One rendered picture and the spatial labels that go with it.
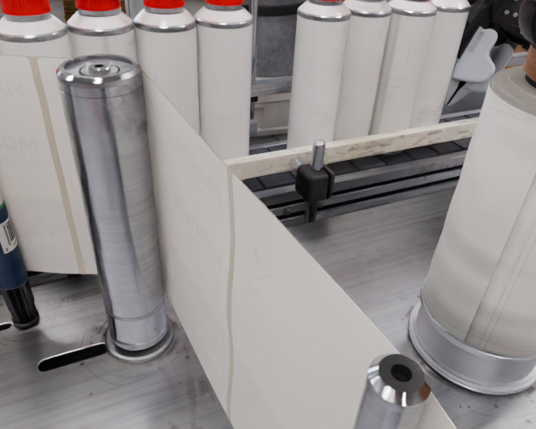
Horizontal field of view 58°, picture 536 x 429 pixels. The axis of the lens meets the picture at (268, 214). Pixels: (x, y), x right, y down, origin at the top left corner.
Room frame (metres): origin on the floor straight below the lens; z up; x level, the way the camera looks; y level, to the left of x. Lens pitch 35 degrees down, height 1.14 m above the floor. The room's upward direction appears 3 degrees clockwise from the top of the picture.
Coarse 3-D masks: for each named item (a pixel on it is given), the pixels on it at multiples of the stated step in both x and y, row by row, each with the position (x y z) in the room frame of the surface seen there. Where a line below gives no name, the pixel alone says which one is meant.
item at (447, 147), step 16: (480, 112) 0.66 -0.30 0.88; (432, 144) 0.55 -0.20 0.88; (448, 144) 0.55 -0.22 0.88; (464, 144) 0.55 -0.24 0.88; (352, 160) 0.49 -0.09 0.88; (368, 160) 0.49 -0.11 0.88; (384, 160) 0.50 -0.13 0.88; (400, 160) 0.50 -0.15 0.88; (272, 176) 0.44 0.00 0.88; (288, 176) 0.45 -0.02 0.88
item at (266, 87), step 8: (512, 56) 0.66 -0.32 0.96; (520, 56) 0.67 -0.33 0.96; (512, 64) 0.66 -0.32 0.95; (520, 64) 0.67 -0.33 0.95; (264, 80) 0.51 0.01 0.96; (272, 80) 0.51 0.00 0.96; (280, 80) 0.51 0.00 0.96; (288, 80) 0.51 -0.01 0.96; (256, 88) 0.49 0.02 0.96; (264, 88) 0.50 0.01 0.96; (272, 88) 0.50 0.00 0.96; (280, 88) 0.51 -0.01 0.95; (288, 88) 0.51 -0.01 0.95
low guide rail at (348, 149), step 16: (416, 128) 0.51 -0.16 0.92; (432, 128) 0.52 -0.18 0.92; (448, 128) 0.52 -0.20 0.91; (464, 128) 0.53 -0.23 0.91; (336, 144) 0.46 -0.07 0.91; (352, 144) 0.46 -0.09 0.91; (368, 144) 0.47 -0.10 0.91; (384, 144) 0.48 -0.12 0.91; (400, 144) 0.49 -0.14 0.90; (416, 144) 0.50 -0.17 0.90; (224, 160) 0.41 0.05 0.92; (240, 160) 0.41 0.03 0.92; (256, 160) 0.42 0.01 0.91; (272, 160) 0.42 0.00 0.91; (288, 160) 0.43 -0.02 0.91; (304, 160) 0.44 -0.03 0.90; (336, 160) 0.46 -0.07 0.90; (240, 176) 0.41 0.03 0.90; (256, 176) 0.42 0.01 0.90
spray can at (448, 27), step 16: (432, 0) 0.55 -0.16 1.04; (448, 0) 0.54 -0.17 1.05; (464, 0) 0.55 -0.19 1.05; (448, 16) 0.54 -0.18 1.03; (464, 16) 0.54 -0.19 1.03; (432, 32) 0.54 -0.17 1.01; (448, 32) 0.54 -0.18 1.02; (432, 48) 0.54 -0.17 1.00; (448, 48) 0.54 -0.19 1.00; (432, 64) 0.54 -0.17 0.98; (448, 64) 0.54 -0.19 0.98; (432, 80) 0.54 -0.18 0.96; (448, 80) 0.55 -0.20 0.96; (432, 96) 0.54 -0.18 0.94; (416, 112) 0.54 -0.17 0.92; (432, 112) 0.54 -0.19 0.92
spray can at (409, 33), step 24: (408, 0) 0.52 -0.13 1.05; (408, 24) 0.51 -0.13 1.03; (432, 24) 0.52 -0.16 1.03; (408, 48) 0.51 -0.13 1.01; (384, 72) 0.52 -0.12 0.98; (408, 72) 0.51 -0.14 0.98; (384, 96) 0.51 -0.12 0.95; (408, 96) 0.51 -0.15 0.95; (384, 120) 0.51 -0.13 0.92; (408, 120) 0.52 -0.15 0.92
